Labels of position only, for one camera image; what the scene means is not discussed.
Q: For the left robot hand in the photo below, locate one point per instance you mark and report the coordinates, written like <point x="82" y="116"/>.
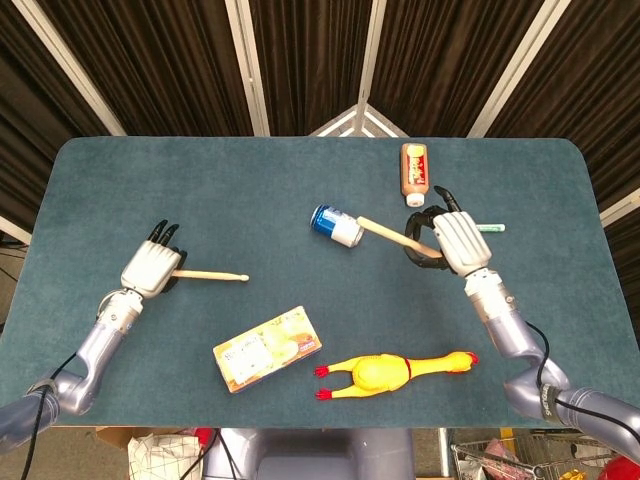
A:
<point x="150" y="267"/>

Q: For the pink plastic bag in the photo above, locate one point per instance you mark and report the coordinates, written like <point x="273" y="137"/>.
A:
<point x="500" y="450"/>

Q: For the small red object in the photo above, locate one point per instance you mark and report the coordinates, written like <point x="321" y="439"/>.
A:
<point x="205" y="434"/>

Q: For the white checked cloth bag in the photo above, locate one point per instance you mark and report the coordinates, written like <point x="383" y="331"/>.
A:
<point x="160" y="457"/>

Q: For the green and white marker pen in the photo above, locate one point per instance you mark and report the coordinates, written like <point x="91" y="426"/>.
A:
<point x="492" y="228"/>

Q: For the blue and white drink can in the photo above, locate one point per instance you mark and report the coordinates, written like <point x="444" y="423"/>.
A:
<point x="332" y="225"/>

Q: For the wooden drumstick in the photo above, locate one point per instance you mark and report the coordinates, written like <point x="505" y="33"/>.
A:
<point x="215" y="275"/>
<point x="385" y="231"/>

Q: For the cardboard box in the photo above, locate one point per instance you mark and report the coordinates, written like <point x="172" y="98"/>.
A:
<point x="115" y="436"/>

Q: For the small yellow object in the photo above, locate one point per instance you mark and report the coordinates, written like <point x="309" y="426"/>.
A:
<point x="572" y="475"/>

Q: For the white partition frame post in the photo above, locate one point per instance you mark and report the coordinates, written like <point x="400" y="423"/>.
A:
<point x="12" y="229"/>
<point x="70" y="67"/>
<point x="620" y="209"/>
<point x="248" y="67"/>
<point x="517" y="67"/>
<point x="371" y="67"/>

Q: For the yellow rubber chicken toy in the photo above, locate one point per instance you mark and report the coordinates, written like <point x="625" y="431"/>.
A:
<point x="375" y="375"/>

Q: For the dark brown curtain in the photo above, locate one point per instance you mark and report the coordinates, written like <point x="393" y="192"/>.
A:
<point x="310" y="60"/>

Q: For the white partition foot frame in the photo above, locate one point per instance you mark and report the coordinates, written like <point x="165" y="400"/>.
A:
<point x="334" y="121"/>

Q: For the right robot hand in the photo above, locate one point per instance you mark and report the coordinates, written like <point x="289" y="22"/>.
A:
<point x="462" y="240"/>

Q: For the orange cookie box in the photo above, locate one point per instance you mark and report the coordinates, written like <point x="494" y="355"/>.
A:
<point x="260" y="350"/>

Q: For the brown bottle with red label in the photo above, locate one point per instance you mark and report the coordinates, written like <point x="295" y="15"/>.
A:
<point x="414" y="172"/>

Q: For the round red object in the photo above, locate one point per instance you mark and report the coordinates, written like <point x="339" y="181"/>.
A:
<point x="612" y="470"/>

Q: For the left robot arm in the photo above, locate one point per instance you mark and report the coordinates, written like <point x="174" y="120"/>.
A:
<point x="95" y="350"/>

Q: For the blue felt table mat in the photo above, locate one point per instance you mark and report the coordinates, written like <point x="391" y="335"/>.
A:
<point x="200" y="200"/>

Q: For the grey robot torso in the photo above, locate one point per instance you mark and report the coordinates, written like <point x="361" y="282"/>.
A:
<point x="320" y="455"/>

